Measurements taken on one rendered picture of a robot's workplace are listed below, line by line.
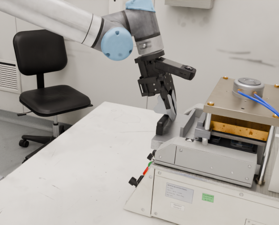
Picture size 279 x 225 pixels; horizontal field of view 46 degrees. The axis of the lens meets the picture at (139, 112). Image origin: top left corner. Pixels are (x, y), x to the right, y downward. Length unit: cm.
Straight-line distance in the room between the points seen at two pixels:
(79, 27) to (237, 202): 57
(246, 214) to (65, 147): 73
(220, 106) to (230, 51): 160
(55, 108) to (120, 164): 126
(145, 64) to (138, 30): 10
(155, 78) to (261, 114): 31
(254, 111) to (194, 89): 170
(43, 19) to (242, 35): 178
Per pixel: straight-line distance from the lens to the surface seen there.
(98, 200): 105
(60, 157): 126
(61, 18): 77
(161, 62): 94
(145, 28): 92
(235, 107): 83
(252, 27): 237
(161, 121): 94
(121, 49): 78
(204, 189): 88
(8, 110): 340
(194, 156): 85
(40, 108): 239
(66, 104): 245
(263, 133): 86
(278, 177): 86
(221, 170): 85
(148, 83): 95
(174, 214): 96
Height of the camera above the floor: 140
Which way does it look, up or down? 23 degrees down
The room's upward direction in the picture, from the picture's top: 4 degrees clockwise
